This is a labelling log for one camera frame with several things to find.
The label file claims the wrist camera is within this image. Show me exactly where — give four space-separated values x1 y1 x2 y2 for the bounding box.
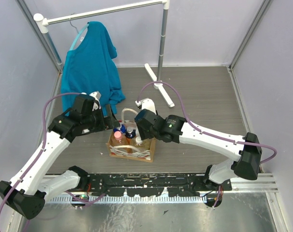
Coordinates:
79 91 101 112
135 98 157 114

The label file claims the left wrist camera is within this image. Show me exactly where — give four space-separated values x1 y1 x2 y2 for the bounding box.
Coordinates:
79 91 101 112

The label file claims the pink cap bottle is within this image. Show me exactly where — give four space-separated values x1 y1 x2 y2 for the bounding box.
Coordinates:
112 131 128 146

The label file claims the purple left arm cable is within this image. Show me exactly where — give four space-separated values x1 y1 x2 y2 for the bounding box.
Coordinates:
0 92 106 232

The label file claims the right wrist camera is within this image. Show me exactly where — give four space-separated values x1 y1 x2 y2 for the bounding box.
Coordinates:
135 98 157 114

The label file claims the clear bottle white cap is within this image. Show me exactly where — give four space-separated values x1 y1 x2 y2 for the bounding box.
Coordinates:
130 136 151 152

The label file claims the burlap canvas bag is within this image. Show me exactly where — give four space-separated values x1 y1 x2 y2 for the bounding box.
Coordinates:
106 108 155 162

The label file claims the light blue clothes hanger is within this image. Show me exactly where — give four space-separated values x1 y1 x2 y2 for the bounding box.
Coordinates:
69 23 89 51

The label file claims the teal t-shirt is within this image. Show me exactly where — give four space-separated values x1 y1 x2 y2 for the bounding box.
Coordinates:
60 21 125 114

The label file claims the white cable duct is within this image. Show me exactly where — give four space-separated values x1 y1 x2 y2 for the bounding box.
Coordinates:
48 194 207 204

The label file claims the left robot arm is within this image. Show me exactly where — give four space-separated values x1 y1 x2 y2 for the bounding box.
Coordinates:
0 91 120 220

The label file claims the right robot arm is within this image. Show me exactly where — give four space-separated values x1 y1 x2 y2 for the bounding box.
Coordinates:
134 109 262 190

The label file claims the white metal clothes rack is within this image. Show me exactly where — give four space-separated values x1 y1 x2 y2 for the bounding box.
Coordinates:
33 0 175 108

